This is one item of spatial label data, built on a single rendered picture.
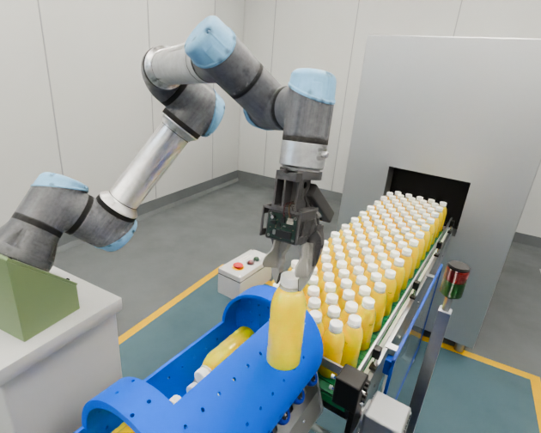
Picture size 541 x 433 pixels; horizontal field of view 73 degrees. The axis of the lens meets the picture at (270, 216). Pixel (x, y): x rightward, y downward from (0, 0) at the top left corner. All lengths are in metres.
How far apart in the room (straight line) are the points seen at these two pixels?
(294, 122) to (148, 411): 0.52
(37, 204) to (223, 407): 0.64
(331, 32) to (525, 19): 2.11
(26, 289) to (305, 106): 0.71
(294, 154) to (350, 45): 4.71
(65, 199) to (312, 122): 0.67
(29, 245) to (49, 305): 0.15
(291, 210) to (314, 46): 4.90
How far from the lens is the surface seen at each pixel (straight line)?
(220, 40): 0.61
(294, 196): 0.59
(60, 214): 1.03
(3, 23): 3.62
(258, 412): 0.79
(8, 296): 0.98
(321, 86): 0.58
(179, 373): 1.00
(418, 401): 1.51
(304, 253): 0.62
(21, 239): 1.02
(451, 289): 1.23
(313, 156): 0.58
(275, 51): 5.66
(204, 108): 0.99
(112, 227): 1.05
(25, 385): 1.05
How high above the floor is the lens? 1.76
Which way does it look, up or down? 22 degrees down
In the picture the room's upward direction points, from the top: 5 degrees clockwise
